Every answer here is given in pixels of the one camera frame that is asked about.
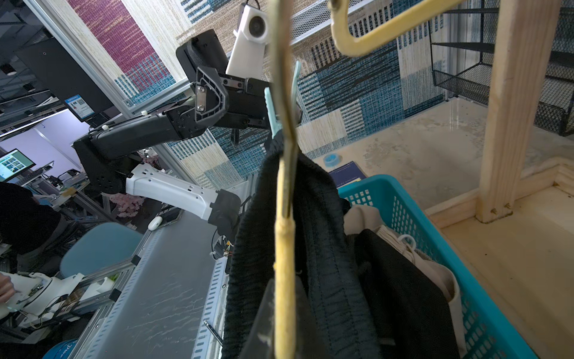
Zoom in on dark blue book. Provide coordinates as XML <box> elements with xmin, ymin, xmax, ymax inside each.
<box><xmin>329</xmin><ymin>161</ymin><xmax>367</xmax><ymax>188</ymax></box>

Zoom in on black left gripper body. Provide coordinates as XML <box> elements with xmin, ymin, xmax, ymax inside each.
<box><xmin>195</xmin><ymin>66</ymin><xmax>304</xmax><ymax>131</ymax></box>

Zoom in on black wire shelf rack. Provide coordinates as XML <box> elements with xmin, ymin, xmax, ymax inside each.
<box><xmin>427</xmin><ymin>1</ymin><xmax>573</xmax><ymax>136</ymax></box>

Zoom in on beige shorts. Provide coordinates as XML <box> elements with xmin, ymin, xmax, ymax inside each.
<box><xmin>343</xmin><ymin>205</ymin><xmax>468</xmax><ymax>357</ymax></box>

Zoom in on yellow hanger of beige shorts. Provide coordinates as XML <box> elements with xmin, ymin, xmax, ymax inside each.
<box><xmin>328</xmin><ymin>0</ymin><xmax>461</xmax><ymax>57</ymax></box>

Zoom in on light blue office chair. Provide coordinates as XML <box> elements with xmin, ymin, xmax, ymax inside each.
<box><xmin>60</xmin><ymin>222</ymin><xmax>143</xmax><ymax>278</ymax></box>

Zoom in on wooden clothes rack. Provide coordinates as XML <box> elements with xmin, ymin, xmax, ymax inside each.
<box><xmin>423</xmin><ymin>0</ymin><xmax>574</xmax><ymax>359</ymax></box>

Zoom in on black shorts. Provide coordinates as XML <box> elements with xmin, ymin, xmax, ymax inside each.
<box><xmin>222</xmin><ymin>135</ymin><xmax>459</xmax><ymax>358</ymax></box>

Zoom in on yellow hanger of black shorts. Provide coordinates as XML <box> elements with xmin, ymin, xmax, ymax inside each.
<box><xmin>269</xmin><ymin>1</ymin><xmax>298</xmax><ymax>358</ymax></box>

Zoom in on white wire wall basket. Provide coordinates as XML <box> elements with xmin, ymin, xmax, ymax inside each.
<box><xmin>290</xmin><ymin>1</ymin><xmax>386</xmax><ymax>45</ymax></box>

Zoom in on small green-screen monitor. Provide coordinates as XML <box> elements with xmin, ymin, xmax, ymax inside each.
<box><xmin>0</xmin><ymin>149</ymin><xmax>35</xmax><ymax>182</ymax></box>

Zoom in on turquoise plastic basket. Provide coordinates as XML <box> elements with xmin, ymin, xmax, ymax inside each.
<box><xmin>337</xmin><ymin>174</ymin><xmax>539</xmax><ymax>359</ymax></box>

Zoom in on person in dark clothing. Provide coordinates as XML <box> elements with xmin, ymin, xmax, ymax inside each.
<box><xmin>0</xmin><ymin>181</ymin><xmax>64</xmax><ymax>306</ymax></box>

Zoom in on mint clothespin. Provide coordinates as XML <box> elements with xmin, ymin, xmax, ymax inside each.
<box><xmin>263</xmin><ymin>60</ymin><xmax>302</xmax><ymax>140</ymax></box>

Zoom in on thin metal rod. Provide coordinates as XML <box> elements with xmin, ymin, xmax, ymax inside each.
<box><xmin>203</xmin><ymin>320</ymin><xmax>224</xmax><ymax>347</ymax></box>

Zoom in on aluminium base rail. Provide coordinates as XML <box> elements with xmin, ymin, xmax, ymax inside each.
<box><xmin>70</xmin><ymin>212</ymin><xmax>228</xmax><ymax>358</ymax></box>

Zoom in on blue tape roll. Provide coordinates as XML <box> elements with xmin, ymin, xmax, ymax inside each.
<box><xmin>324</xmin><ymin>153</ymin><xmax>342</xmax><ymax>168</ymax></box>

